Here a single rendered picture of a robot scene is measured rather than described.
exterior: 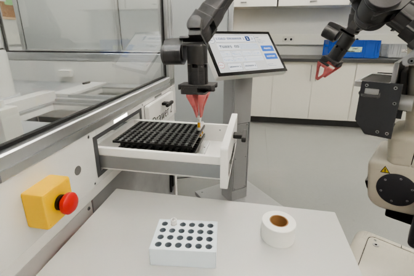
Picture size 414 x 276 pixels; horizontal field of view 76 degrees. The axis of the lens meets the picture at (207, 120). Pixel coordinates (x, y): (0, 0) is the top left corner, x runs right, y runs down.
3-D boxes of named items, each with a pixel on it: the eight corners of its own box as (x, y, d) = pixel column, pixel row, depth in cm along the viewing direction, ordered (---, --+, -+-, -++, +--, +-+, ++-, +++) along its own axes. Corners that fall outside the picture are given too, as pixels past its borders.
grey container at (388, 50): (409, 56, 362) (413, 44, 357) (422, 58, 333) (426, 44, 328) (377, 56, 369) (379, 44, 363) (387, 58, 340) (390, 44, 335)
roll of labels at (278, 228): (262, 247, 54) (263, 230, 53) (259, 223, 60) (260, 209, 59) (297, 250, 53) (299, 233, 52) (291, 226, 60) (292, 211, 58)
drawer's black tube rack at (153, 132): (204, 143, 86) (204, 124, 84) (192, 169, 70) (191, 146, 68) (141, 138, 90) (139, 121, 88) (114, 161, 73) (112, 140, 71)
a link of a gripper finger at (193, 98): (211, 121, 74) (210, 87, 71) (186, 119, 75) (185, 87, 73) (215, 114, 80) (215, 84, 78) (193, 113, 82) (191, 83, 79)
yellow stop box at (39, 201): (77, 207, 54) (73, 175, 51) (52, 231, 47) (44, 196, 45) (55, 204, 54) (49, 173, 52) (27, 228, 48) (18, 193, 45)
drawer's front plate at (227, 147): (236, 143, 90) (237, 113, 87) (227, 190, 63) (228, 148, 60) (231, 143, 91) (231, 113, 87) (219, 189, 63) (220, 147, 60)
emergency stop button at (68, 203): (82, 206, 51) (79, 188, 50) (68, 220, 47) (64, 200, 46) (68, 204, 52) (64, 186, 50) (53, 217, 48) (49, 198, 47)
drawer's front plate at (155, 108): (174, 113, 125) (172, 90, 122) (150, 135, 98) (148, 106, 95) (170, 113, 126) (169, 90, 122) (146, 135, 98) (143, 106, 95)
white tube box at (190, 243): (217, 236, 57) (217, 221, 56) (215, 268, 49) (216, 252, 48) (160, 233, 58) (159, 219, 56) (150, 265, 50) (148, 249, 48)
